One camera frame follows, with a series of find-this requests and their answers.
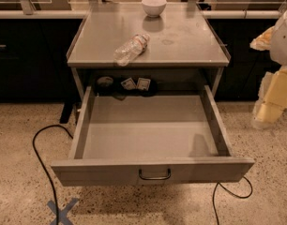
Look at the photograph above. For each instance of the blue tape cross marker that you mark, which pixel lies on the blue tape cross marker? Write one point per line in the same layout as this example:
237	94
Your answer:
62	214

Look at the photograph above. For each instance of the grey metal cabinet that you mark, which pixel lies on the grey metal cabinet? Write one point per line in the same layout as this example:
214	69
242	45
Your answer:
179	38

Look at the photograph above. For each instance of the grey top drawer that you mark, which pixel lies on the grey top drawer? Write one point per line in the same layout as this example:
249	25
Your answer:
114	139

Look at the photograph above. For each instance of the white power adapter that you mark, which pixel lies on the white power adapter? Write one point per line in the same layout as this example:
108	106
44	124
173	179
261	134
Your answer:
129	84
143	84

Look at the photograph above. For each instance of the white power adapter right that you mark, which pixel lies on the white power adapter right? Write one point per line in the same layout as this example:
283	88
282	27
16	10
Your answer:
143	84

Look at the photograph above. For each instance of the clear plastic water bottle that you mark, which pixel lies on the clear plastic water bottle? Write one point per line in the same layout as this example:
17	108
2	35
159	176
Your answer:
130	50

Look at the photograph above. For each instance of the white ceramic bowl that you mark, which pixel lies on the white ceramic bowl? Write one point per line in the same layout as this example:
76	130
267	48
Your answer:
153	8

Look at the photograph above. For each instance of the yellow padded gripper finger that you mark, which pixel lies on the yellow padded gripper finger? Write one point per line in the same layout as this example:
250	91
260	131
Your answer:
272	101

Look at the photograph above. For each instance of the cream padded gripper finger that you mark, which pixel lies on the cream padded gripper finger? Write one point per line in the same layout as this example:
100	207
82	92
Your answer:
263	42

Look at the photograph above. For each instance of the black drawer handle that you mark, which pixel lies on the black drawer handle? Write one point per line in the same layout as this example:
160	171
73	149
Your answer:
154	176

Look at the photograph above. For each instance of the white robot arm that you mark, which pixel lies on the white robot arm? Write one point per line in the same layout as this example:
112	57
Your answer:
278	49

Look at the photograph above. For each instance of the white power adapter left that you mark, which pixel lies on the white power adapter left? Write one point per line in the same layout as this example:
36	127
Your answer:
129	84

